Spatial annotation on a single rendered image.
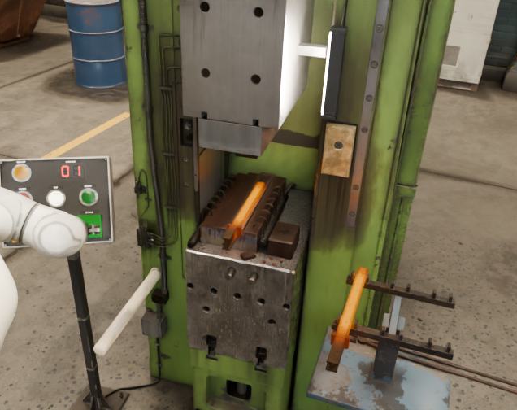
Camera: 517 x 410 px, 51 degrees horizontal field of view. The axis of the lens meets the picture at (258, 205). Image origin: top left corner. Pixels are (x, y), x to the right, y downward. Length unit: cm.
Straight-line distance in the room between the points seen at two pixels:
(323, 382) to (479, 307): 175
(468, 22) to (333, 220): 514
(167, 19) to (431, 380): 135
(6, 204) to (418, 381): 124
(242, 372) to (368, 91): 112
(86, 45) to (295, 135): 433
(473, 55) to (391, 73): 523
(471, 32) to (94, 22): 412
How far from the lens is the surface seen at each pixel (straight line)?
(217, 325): 198
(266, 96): 156
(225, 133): 163
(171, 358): 251
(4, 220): 131
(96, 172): 182
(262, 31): 151
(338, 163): 172
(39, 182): 185
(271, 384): 211
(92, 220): 181
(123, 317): 201
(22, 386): 276
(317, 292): 203
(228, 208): 190
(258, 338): 196
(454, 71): 690
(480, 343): 307
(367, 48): 161
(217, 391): 232
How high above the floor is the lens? 197
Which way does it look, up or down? 30 degrees down
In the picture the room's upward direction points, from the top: 3 degrees clockwise
